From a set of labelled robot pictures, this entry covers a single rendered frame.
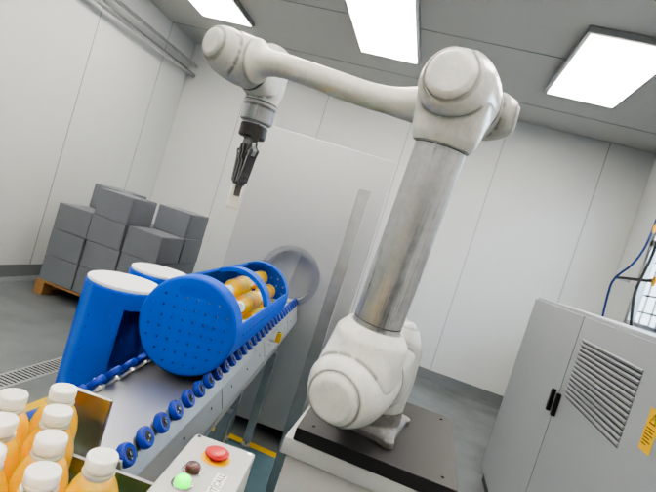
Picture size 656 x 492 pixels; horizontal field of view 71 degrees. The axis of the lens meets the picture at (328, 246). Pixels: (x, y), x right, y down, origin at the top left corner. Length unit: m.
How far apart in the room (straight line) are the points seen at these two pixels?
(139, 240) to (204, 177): 2.29
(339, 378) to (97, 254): 4.24
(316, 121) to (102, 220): 2.99
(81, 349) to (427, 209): 1.44
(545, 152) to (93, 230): 5.09
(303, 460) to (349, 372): 0.32
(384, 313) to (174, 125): 6.39
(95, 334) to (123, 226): 2.95
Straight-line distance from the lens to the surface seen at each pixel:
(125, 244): 4.79
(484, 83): 0.87
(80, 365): 1.97
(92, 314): 1.91
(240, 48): 1.16
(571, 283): 6.19
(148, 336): 1.42
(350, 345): 0.90
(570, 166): 6.27
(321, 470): 1.14
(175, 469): 0.73
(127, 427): 1.17
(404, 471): 1.10
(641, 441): 1.99
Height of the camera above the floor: 1.48
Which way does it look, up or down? 2 degrees down
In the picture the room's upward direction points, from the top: 17 degrees clockwise
